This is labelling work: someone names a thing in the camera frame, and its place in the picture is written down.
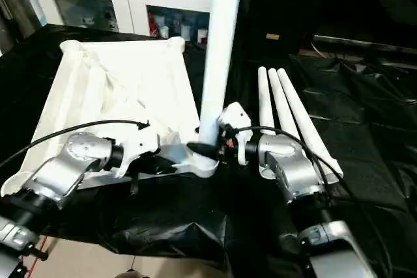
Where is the long black bar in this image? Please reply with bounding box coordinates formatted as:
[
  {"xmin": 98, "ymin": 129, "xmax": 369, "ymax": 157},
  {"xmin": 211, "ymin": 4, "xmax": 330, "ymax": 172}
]
[{"xmin": 312, "ymin": 34, "xmax": 417, "ymax": 53}]

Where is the white plastic table top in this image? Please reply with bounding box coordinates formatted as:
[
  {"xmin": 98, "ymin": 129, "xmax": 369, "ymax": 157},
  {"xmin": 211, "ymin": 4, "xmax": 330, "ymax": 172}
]
[{"xmin": 0, "ymin": 37, "xmax": 220, "ymax": 198}]

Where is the white jar blue print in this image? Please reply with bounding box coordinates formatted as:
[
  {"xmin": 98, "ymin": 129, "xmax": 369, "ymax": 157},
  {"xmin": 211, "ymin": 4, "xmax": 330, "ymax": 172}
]
[{"xmin": 180, "ymin": 23, "xmax": 193, "ymax": 41}]

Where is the black plastic mat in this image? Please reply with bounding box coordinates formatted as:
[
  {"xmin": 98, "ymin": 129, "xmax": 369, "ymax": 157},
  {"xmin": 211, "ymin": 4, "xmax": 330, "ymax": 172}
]
[{"xmin": 0, "ymin": 23, "xmax": 417, "ymax": 278}]

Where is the dark grey robot foot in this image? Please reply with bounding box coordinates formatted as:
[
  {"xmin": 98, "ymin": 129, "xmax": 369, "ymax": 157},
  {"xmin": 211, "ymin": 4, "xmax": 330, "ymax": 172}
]
[{"xmin": 119, "ymin": 268, "xmax": 144, "ymax": 278}]

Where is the white plastic table leg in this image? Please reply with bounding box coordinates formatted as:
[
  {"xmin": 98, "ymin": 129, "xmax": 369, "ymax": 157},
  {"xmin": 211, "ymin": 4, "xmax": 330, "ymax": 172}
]
[
  {"xmin": 267, "ymin": 68, "xmax": 304, "ymax": 139},
  {"xmin": 276, "ymin": 68, "xmax": 345, "ymax": 178},
  {"xmin": 198, "ymin": 0, "xmax": 245, "ymax": 161},
  {"xmin": 257, "ymin": 66, "xmax": 278, "ymax": 135}
]

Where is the black metal floor stand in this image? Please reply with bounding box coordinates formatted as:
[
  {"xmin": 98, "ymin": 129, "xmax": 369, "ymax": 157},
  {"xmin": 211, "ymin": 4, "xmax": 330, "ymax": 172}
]
[{"xmin": 27, "ymin": 245, "xmax": 50, "ymax": 260}]

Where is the thin red cable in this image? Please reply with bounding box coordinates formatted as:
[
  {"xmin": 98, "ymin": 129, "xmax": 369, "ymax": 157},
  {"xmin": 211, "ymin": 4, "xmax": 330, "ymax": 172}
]
[{"xmin": 27, "ymin": 238, "xmax": 48, "ymax": 278}]

